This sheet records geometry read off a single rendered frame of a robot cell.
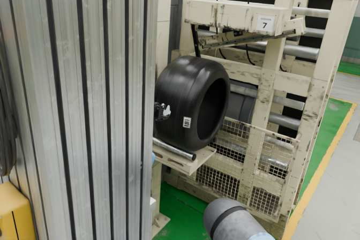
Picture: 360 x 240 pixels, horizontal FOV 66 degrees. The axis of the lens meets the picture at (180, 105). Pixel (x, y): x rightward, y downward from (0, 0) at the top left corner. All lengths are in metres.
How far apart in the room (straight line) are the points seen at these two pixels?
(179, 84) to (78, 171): 1.05
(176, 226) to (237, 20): 1.71
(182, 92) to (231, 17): 0.56
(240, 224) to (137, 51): 0.45
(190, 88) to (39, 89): 1.11
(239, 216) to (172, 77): 0.99
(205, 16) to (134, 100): 1.32
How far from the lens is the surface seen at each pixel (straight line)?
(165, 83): 1.54
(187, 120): 1.47
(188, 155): 1.72
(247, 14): 1.71
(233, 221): 0.71
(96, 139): 0.53
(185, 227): 2.55
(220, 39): 1.94
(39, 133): 0.47
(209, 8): 1.81
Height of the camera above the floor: 1.85
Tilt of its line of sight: 23 degrees down
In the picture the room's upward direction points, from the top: 4 degrees clockwise
